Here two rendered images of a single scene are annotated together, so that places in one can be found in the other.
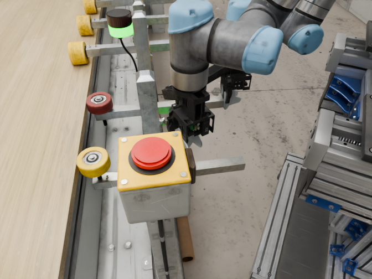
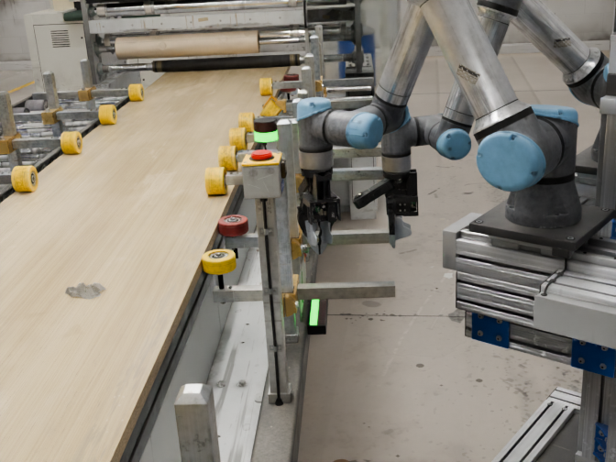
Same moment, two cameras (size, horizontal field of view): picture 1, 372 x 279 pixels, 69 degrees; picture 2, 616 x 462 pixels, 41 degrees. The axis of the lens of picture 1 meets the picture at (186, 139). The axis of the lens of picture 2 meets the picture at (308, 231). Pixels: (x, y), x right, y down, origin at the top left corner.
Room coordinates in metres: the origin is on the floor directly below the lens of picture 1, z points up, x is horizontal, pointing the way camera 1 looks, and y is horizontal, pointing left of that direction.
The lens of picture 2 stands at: (-1.25, -0.38, 1.62)
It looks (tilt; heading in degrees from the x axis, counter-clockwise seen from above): 20 degrees down; 13
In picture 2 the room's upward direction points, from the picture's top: 3 degrees counter-clockwise
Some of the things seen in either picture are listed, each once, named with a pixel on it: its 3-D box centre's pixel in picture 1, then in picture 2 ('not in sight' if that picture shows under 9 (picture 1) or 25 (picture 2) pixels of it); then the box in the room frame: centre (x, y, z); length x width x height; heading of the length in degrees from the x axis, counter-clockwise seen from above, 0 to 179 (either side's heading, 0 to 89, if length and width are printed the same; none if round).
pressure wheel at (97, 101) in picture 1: (102, 111); (234, 237); (0.70, 0.28, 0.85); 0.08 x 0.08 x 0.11
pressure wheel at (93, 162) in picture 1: (97, 170); (220, 275); (0.45, 0.24, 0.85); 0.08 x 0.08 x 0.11
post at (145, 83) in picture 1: (155, 158); (282, 253); (0.44, 0.08, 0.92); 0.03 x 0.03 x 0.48; 9
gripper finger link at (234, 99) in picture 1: (232, 100); (400, 233); (0.76, -0.16, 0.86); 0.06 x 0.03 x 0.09; 99
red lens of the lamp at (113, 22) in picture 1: (119, 17); (265, 125); (0.68, 0.16, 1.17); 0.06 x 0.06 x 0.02
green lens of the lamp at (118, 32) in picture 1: (120, 27); (266, 134); (0.68, 0.16, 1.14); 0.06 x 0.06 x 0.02
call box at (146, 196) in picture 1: (155, 179); (263, 177); (0.18, 0.03, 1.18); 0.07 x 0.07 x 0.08; 9
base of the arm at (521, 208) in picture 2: not in sight; (544, 192); (0.40, -0.49, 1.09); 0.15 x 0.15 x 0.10
